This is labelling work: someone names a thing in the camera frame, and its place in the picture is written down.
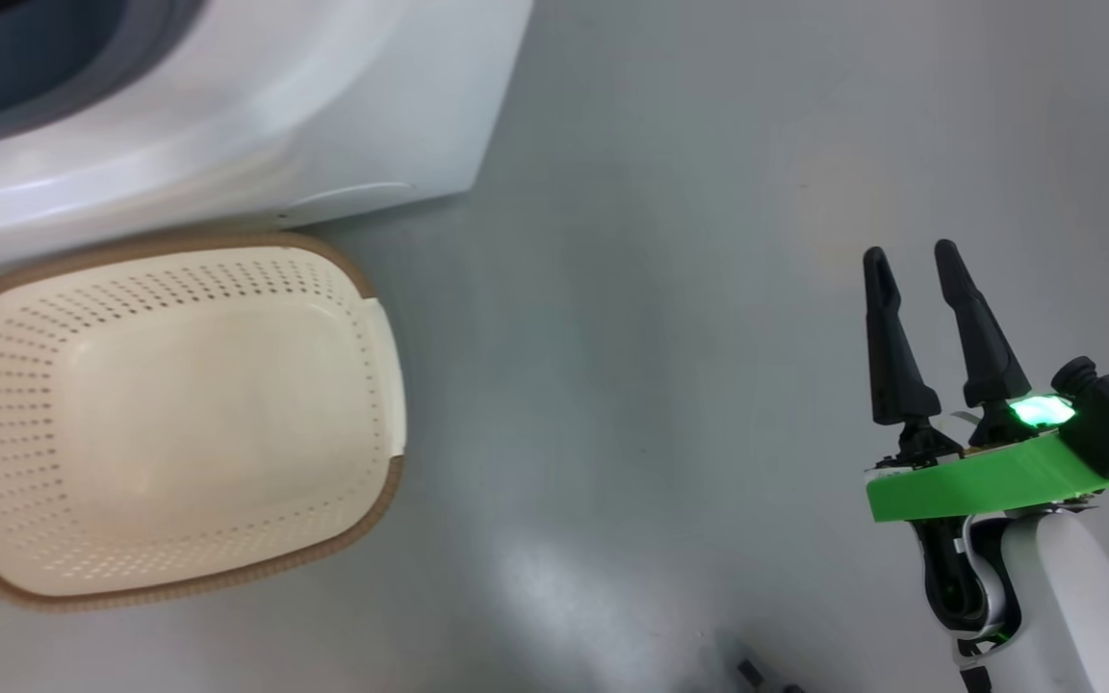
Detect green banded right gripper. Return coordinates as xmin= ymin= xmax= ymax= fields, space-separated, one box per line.
xmin=863 ymin=240 xmax=1109 ymax=524

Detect white front-load washing machine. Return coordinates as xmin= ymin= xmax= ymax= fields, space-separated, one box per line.
xmin=0 ymin=0 xmax=534 ymax=307

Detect cream perforated basket brown rim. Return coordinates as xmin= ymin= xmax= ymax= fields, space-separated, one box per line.
xmin=0 ymin=231 xmax=408 ymax=613

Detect round white filter cover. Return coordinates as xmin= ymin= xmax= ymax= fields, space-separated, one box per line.
xmin=275 ymin=181 xmax=418 ymax=228

